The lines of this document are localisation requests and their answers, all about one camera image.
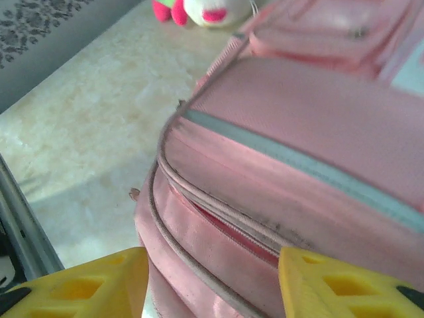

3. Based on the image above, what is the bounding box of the pink backpack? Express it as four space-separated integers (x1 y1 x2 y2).
132 0 424 318

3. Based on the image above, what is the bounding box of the white pink green plush toy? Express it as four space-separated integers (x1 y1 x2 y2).
151 0 256 31

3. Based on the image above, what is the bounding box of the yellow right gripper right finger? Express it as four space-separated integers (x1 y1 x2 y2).
277 245 424 318

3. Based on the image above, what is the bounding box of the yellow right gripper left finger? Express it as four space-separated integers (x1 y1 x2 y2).
0 246 149 318

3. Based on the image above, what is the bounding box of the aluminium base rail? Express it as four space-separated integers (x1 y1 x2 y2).
0 154 66 289

